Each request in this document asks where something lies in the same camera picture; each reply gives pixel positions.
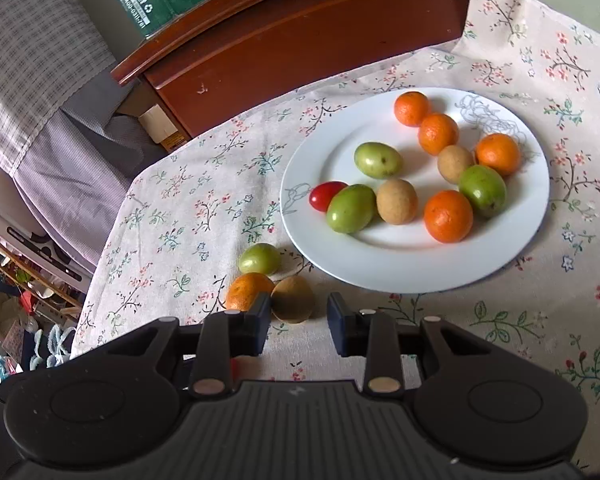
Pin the green jujube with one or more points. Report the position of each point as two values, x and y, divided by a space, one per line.
260 259
378 160
351 208
482 191

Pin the lilac checked cloth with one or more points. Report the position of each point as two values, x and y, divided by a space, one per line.
75 185

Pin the wooden chair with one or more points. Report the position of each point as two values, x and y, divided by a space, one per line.
300 40

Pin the mandarin orange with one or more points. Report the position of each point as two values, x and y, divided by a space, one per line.
245 291
448 216
438 133
498 154
412 108

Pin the white plate with grey print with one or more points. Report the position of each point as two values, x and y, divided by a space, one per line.
405 260

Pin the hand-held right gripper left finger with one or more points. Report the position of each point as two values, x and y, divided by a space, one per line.
260 321

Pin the wooden rack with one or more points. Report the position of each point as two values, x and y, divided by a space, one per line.
35 285

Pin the floral tablecloth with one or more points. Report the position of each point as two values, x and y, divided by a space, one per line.
205 195

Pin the black and white tool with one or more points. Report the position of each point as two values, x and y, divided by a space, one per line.
35 245

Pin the red cherry tomato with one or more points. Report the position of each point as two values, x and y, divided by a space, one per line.
325 196

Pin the open cardboard box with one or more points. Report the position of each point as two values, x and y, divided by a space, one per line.
155 120

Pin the grey plaid cloth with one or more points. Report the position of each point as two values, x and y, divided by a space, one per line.
30 60

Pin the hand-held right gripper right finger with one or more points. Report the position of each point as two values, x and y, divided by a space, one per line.
336 322

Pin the brown sapodilla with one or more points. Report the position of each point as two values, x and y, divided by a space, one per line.
292 299
397 201
455 164

